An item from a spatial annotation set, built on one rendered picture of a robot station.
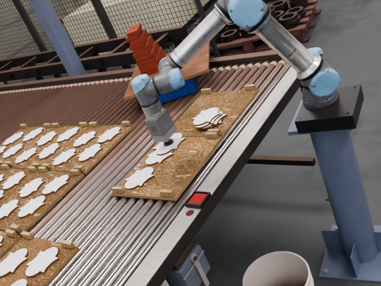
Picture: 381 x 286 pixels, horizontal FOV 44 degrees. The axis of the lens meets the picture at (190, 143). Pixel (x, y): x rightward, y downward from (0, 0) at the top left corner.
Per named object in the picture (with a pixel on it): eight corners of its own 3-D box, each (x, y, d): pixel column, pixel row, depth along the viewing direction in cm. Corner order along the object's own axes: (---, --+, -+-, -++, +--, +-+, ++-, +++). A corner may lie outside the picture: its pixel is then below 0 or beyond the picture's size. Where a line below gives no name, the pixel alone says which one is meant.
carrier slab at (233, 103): (259, 91, 237) (258, 88, 236) (223, 138, 211) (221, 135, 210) (202, 95, 258) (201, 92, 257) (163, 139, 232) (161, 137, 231)
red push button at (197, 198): (208, 196, 179) (207, 193, 178) (200, 207, 175) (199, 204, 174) (196, 195, 183) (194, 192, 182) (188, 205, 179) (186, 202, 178)
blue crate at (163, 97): (199, 70, 291) (194, 55, 286) (198, 92, 264) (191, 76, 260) (153, 86, 298) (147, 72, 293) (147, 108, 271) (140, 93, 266)
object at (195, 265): (217, 274, 178) (200, 239, 169) (199, 303, 169) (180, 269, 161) (193, 269, 185) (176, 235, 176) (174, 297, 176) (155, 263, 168)
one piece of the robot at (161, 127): (147, 101, 193) (162, 134, 201) (134, 113, 188) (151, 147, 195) (165, 100, 188) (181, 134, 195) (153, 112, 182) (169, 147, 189)
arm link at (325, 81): (336, 69, 192) (240, -23, 172) (349, 84, 179) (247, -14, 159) (313, 91, 196) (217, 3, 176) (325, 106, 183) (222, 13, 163)
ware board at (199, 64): (210, 41, 298) (208, 38, 297) (208, 72, 255) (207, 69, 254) (137, 67, 309) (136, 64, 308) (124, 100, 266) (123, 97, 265)
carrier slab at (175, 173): (223, 139, 210) (221, 136, 209) (176, 201, 183) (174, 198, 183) (162, 140, 231) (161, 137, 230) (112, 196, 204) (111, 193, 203)
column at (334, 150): (404, 227, 252) (375, 84, 211) (398, 284, 225) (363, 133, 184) (332, 226, 272) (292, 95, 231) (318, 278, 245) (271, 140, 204)
